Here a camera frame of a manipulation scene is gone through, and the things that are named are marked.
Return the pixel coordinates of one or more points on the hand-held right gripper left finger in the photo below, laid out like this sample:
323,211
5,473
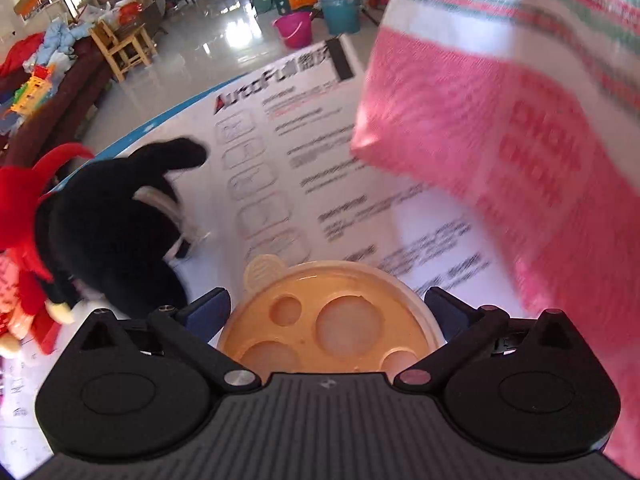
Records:
210,315

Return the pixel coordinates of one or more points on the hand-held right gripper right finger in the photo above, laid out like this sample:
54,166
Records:
447,312

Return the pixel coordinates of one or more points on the orange toy plate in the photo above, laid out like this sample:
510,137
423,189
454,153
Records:
305,320

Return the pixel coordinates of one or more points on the pink striped woven bag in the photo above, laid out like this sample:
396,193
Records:
475,110

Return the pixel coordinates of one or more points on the black mouse plush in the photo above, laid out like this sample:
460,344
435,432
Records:
110,210

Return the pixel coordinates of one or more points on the white printed instruction sheet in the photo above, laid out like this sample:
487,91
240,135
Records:
325,170

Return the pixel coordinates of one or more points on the red plush toy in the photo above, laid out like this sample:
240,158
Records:
20,195

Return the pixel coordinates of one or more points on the dark red leather sofa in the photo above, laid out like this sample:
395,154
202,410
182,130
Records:
60,100

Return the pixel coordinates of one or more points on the wooden chair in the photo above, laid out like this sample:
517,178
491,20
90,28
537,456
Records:
122,47

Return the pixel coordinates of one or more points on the colourful plastic toy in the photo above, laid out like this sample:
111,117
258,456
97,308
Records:
32,90

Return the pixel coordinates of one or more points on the magenta bucket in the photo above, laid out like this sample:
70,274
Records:
295,30

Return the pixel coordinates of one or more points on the light blue cloth pile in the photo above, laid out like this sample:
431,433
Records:
57,42

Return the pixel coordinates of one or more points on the teal bucket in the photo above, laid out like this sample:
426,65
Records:
340,10

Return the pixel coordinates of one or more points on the red cloth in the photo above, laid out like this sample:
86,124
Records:
17,55

